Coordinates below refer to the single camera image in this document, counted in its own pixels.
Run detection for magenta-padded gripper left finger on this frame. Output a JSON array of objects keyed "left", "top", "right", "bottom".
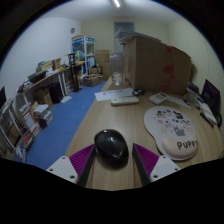
[{"left": 45, "top": 143, "right": 98, "bottom": 188}]

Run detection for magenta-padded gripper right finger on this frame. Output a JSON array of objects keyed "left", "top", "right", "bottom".
[{"left": 131, "top": 143, "right": 181, "bottom": 187}]

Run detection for black computer mouse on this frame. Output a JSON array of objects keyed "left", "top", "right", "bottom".
[{"left": 93, "top": 128, "right": 130, "bottom": 168}]

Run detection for white cartoon print mouse pad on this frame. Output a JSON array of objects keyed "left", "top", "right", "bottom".
[{"left": 143, "top": 105, "right": 199, "bottom": 162}]

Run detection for shelf unit with books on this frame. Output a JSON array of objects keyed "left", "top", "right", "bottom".
[{"left": 0, "top": 96, "right": 54, "bottom": 164}]

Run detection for black pen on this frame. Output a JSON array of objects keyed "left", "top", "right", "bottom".
[{"left": 199, "top": 112, "right": 215, "bottom": 129}]

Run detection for white paper sheet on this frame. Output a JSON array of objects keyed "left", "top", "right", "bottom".
[
  {"left": 94, "top": 87, "right": 135, "bottom": 102},
  {"left": 164, "top": 94, "right": 193, "bottom": 109}
]

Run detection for open white notebook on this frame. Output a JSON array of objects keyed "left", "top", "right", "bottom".
[{"left": 196, "top": 99, "right": 218, "bottom": 126}]

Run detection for long white remote control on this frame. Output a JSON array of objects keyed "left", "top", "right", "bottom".
[{"left": 110, "top": 95, "right": 140, "bottom": 107}]

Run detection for dark monitor screen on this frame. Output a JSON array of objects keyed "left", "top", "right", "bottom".
[{"left": 200, "top": 79, "right": 222, "bottom": 111}]

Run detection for cluttered wooden side desk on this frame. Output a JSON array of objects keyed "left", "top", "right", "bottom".
[{"left": 16, "top": 59, "right": 84, "bottom": 111}]

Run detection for open cardboard box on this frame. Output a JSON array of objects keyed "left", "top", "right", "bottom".
[{"left": 83, "top": 73, "right": 104, "bottom": 88}]

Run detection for large brown cardboard box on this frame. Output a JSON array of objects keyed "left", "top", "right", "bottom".
[{"left": 119, "top": 35, "right": 193, "bottom": 96}]

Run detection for clear glass jar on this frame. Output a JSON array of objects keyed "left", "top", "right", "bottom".
[{"left": 109, "top": 52, "right": 125, "bottom": 86}]

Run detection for stacked cardboard boxes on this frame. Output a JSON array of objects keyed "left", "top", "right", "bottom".
[{"left": 94, "top": 49, "right": 112, "bottom": 81}]

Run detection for blue white display cabinet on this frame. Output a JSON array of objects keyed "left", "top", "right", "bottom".
[{"left": 71, "top": 35, "right": 96, "bottom": 76}]

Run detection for grey door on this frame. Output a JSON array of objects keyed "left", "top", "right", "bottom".
[{"left": 113, "top": 21, "right": 136, "bottom": 54}]

